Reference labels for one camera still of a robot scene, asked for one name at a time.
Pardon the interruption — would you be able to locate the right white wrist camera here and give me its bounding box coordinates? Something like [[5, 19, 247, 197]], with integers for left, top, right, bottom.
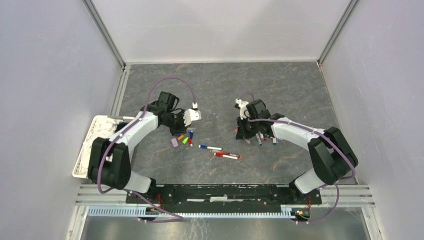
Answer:
[[234, 98, 250, 120]]

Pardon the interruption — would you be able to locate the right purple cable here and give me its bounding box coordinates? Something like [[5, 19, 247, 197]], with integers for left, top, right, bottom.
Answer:
[[237, 92, 357, 225]]

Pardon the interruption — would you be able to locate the white perforated basket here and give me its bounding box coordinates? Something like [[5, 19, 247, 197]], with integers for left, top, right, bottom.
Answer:
[[72, 115, 134, 179]]

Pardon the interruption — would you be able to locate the clear cap blue pen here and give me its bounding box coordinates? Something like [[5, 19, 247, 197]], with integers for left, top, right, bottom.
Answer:
[[255, 133, 263, 146]]

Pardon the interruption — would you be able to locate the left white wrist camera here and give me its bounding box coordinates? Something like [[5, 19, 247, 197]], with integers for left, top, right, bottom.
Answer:
[[183, 109, 202, 127]]

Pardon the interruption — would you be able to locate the pink highlighter cap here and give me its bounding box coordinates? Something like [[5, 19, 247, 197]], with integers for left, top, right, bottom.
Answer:
[[171, 138, 179, 148]]

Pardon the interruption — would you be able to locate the red cap marker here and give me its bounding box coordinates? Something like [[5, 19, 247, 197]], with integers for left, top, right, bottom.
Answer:
[[214, 152, 239, 160]]

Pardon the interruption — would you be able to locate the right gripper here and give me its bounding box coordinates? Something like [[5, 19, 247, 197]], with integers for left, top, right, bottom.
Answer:
[[236, 114, 259, 141]]

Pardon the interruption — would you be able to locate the slotted cable duct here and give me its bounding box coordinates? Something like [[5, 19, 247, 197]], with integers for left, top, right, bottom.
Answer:
[[87, 206, 295, 220]]

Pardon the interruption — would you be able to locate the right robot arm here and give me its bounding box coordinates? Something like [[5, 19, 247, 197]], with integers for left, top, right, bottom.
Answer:
[[234, 98, 358, 204]]

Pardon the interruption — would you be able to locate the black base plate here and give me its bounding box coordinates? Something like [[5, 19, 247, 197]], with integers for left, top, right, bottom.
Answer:
[[143, 184, 322, 214]]

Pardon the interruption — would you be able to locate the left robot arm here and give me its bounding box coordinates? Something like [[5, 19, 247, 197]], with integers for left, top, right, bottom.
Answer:
[[87, 91, 199, 204]]

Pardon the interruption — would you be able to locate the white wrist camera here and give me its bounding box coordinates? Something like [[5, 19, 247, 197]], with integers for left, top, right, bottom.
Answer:
[[234, 98, 250, 120], [183, 109, 202, 127]]

